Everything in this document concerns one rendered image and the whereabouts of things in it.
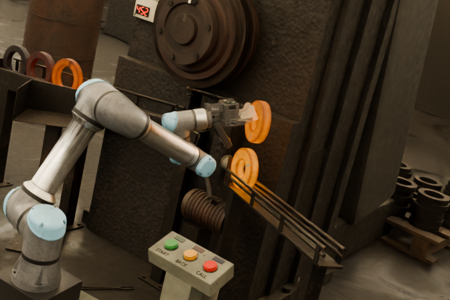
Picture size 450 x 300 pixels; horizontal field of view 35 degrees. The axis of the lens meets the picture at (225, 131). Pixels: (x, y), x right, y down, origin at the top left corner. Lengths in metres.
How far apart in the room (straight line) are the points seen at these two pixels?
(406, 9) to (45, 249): 1.97
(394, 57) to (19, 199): 1.88
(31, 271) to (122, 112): 0.55
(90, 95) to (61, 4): 3.44
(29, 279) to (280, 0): 1.42
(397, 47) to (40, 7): 3.16
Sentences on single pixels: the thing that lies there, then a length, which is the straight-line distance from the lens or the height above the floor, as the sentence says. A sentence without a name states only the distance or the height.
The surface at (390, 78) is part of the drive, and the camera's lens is 3.45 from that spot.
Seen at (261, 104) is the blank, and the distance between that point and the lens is 2.55.
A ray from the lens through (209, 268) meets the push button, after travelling 2.07.
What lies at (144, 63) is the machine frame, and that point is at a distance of 3.26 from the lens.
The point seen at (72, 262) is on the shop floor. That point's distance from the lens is 3.26.
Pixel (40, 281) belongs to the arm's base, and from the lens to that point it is 2.28.
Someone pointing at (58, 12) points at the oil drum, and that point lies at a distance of 5.68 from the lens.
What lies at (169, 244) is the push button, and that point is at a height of 0.61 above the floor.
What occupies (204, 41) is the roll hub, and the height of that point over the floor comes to 1.10.
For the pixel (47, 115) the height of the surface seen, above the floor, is 0.60.
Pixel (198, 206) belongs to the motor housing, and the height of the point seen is 0.50.
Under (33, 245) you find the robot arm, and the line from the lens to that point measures 2.22.
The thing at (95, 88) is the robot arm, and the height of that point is 0.96.
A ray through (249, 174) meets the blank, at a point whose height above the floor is 0.71.
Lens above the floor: 1.51
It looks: 15 degrees down
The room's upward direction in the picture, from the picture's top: 13 degrees clockwise
